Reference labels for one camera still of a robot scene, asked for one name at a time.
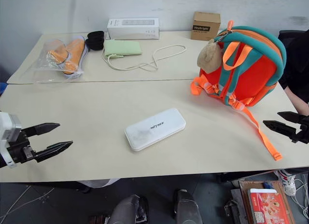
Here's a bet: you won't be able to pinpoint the brown wooden crate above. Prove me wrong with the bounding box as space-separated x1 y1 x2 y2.
238 180 296 224

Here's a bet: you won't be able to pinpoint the white floor cable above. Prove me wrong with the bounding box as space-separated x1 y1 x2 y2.
293 173 309 224

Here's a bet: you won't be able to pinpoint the person in black clothes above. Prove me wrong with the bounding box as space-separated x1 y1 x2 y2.
278 28 309 116

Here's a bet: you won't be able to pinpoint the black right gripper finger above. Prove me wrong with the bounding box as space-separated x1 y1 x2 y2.
263 120 297 140
277 112 301 124

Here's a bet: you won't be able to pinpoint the white sneaker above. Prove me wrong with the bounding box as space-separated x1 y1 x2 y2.
275 169 297 197

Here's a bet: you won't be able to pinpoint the black rolled fabric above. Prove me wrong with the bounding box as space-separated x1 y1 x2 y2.
85 30 105 51

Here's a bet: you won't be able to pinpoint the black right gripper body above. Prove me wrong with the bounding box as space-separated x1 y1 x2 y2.
291 114 309 144

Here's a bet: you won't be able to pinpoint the red printed box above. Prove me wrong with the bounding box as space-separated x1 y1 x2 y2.
247 188 290 224

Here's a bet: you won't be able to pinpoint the beige plush bear charm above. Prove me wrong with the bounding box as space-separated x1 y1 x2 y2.
197 39 223 73

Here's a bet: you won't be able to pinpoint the orange shoes in plastic bag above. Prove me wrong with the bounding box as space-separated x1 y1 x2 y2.
28 35 87 83

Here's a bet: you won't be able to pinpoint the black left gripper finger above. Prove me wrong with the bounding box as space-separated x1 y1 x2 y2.
33 140 73 163
21 123 61 138

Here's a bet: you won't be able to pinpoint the brown cardboard box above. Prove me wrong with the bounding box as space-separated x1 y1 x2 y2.
190 11 221 41

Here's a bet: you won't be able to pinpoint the orange and teal backpack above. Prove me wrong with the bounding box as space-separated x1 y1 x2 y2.
190 20 287 161

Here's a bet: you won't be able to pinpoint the dark rounded robot leg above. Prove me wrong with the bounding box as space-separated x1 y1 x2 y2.
107 194 148 224
174 189 202 224

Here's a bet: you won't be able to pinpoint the white long carton box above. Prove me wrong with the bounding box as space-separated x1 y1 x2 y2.
107 18 160 41

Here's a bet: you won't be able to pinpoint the green pouch with cord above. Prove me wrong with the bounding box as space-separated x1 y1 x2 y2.
101 39 187 72

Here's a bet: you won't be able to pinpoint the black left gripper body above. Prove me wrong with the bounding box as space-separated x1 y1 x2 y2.
6 129 37 164

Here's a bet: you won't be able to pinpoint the white pencil case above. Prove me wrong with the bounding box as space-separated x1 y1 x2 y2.
124 108 186 152

